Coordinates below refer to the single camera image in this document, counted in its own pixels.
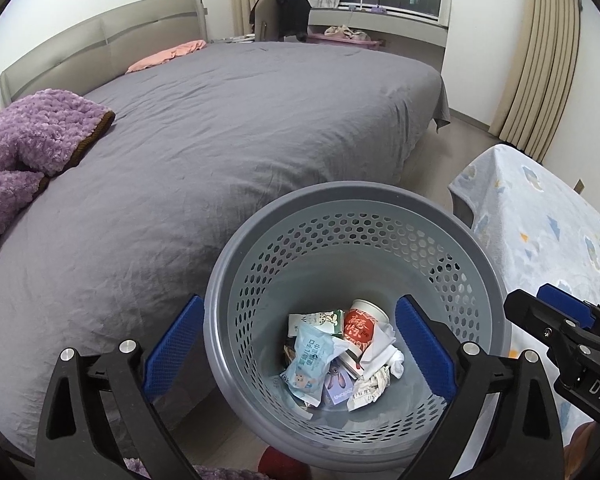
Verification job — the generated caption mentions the beige headboard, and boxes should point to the beige headboard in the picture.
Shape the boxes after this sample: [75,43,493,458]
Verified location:
[0,0,210,106]

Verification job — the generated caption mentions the light blue wipe packet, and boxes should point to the light blue wipe packet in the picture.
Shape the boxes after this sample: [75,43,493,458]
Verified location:
[280,322,348,408]

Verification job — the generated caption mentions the wide beige curtain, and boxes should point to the wide beige curtain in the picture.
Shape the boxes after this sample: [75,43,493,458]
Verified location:
[490,0,583,163]

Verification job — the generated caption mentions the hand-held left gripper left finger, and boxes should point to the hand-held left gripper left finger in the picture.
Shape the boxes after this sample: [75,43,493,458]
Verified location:
[35,294,206,480]

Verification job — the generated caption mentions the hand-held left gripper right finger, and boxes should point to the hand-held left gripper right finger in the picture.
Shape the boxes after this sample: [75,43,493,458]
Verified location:
[395,295,566,480]

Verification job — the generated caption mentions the purple cardboard box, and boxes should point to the purple cardboard box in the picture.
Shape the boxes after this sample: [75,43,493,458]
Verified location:
[320,357,361,406]

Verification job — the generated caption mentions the purple fuzzy blanket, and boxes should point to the purple fuzzy blanket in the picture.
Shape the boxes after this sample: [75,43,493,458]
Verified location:
[0,89,117,281]

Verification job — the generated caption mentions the red patterned paper cup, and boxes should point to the red patterned paper cup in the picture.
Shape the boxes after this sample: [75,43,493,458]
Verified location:
[342,299,390,358]

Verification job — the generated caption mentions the gray bed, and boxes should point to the gray bed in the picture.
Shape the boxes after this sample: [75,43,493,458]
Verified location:
[0,40,451,461]

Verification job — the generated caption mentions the pile of clothes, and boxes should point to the pile of clothes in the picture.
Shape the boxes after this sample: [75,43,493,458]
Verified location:
[322,25,373,43]

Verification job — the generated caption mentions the orange brown cloth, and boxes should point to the orange brown cloth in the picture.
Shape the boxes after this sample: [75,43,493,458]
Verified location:
[565,420,600,480]

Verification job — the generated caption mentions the chair with black garment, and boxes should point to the chair with black garment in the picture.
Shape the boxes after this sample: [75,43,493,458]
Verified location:
[250,0,311,43]

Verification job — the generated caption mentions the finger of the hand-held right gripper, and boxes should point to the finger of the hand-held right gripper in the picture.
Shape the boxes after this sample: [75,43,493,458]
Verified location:
[504,289,588,356]
[537,283,600,333]

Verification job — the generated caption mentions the gray perforated plastic basket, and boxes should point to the gray perforated plastic basket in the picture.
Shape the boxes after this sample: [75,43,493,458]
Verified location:
[202,181,512,472]

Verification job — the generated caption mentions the red round object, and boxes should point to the red round object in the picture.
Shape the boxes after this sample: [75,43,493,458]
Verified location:
[257,447,313,480]

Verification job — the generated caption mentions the pink pillow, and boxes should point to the pink pillow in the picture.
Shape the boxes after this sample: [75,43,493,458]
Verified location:
[125,40,208,75]

